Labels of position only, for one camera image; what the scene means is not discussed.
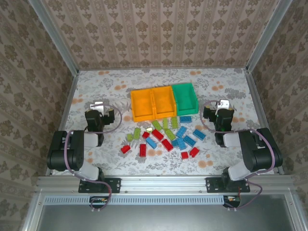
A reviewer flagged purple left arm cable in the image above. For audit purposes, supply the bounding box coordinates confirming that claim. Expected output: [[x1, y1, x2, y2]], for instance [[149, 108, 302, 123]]
[[64, 103, 123, 212]]

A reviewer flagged floral tablecloth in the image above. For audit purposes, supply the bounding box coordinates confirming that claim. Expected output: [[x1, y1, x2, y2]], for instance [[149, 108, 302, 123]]
[[51, 68, 276, 176]]

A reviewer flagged green plastic bin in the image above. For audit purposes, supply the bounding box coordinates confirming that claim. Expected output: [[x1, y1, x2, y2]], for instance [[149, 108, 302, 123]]
[[171, 83, 199, 116]]

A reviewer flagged grey metal panel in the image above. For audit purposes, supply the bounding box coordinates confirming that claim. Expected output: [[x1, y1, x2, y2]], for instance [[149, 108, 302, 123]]
[[21, 192, 308, 231]]

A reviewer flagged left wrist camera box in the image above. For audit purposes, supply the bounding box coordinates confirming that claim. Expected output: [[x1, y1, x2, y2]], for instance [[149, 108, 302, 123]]
[[90, 101, 104, 113]]

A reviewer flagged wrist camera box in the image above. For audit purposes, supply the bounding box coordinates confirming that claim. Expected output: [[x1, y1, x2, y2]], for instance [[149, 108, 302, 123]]
[[90, 101, 104, 113], [216, 99, 230, 112]]

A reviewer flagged aluminum base rail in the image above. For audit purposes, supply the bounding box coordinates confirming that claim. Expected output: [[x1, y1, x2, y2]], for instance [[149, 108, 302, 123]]
[[36, 175, 298, 193]]

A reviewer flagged aluminum table side rail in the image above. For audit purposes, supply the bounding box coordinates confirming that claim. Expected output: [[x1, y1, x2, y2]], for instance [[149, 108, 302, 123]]
[[45, 71, 80, 176], [244, 68, 284, 175]]

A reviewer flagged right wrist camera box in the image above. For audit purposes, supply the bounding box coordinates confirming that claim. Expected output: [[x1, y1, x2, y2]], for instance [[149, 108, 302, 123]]
[[216, 99, 230, 112]]

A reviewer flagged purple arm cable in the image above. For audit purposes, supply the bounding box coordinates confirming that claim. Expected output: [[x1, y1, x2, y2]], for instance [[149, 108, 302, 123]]
[[200, 100, 277, 212], [64, 103, 123, 212]]

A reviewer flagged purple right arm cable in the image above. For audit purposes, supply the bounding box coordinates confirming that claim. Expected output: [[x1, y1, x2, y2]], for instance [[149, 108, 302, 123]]
[[200, 100, 277, 212]]

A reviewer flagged aluminum frame post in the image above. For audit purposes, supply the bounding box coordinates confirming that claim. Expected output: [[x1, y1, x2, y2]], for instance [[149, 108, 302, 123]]
[[28, 0, 79, 75], [245, 0, 293, 73]]

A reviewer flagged black wiring junction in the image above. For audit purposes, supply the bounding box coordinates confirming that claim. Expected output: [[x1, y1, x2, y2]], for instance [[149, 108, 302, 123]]
[[223, 195, 241, 208], [89, 196, 109, 209]]

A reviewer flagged grey slotted cable duct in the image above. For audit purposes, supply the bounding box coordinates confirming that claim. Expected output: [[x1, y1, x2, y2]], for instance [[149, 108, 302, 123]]
[[44, 195, 238, 205]]

